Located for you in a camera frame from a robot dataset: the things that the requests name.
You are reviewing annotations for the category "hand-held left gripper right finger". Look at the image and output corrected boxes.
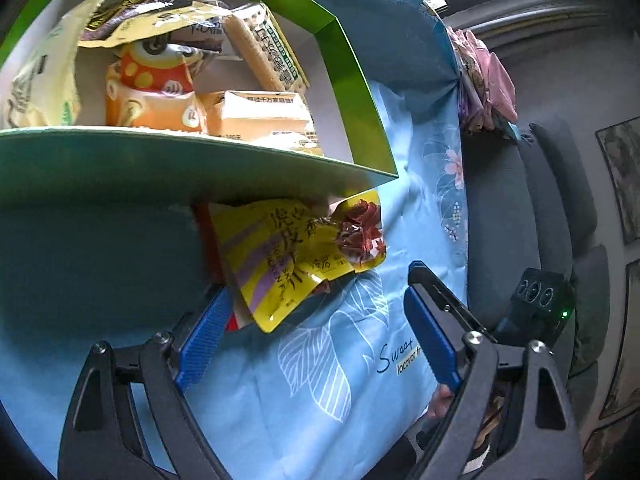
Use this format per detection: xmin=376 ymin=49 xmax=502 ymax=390
xmin=404 ymin=261 xmax=586 ymax=480

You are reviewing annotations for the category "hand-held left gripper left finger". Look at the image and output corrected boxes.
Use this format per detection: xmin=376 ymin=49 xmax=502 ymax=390
xmin=57 ymin=287 xmax=234 ymax=480

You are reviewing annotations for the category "yellow chicken feet packet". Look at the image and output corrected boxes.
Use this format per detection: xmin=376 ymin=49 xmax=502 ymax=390
xmin=207 ymin=191 xmax=388 ymax=334

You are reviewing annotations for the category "green cardboard box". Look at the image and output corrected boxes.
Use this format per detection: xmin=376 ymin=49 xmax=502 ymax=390
xmin=0 ymin=0 xmax=400 ymax=208

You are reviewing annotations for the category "green white biscuit packet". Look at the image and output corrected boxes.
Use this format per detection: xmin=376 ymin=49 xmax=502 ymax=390
xmin=222 ymin=4 xmax=310 ymax=95

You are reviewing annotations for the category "green white chips packet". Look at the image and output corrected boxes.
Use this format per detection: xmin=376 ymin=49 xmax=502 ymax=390
xmin=0 ymin=0 xmax=136 ymax=129

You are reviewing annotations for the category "black white-swirl sesame packet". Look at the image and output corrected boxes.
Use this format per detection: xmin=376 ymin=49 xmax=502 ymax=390
xmin=152 ymin=2 xmax=236 ymax=56

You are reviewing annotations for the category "purple black sesame packet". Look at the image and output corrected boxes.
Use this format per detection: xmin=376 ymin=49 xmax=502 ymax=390
xmin=77 ymin=0 xmax=168 ymax=48

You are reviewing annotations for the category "person's right hand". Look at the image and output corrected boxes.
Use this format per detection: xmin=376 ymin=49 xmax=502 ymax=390
xmin=428 ymin=385 xmax=455 ymax=422

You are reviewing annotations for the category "light blue floral bedsheet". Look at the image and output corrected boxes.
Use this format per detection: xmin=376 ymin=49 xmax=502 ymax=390
xmin=0 ymin=0 xmax=471 ymax=480

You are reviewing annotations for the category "red snack packet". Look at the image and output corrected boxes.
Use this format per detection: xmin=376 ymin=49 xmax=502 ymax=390
xmin=191 ymin=201 xmax=251 ymax=333

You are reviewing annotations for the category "grey sofa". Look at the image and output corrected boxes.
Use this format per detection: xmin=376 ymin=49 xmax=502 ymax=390
xmin=462 ymin=115 xmax=612 ymax=398

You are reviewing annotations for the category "pink cloth pile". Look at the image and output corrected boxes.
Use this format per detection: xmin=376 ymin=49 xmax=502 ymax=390
xmin=445 ymin=25 xmax=521 ymax=136

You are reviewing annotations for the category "orange owl snack packet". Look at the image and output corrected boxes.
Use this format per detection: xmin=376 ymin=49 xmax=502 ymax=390
xmin=104 ymin=39 xmax=208 ymax=135

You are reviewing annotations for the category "framed wall picture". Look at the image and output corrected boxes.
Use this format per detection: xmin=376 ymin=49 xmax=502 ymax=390
xmin=594 ymin=116 xmax=640 ymax=245
xmin=582 ymin=337 xmax=640 ymax=466

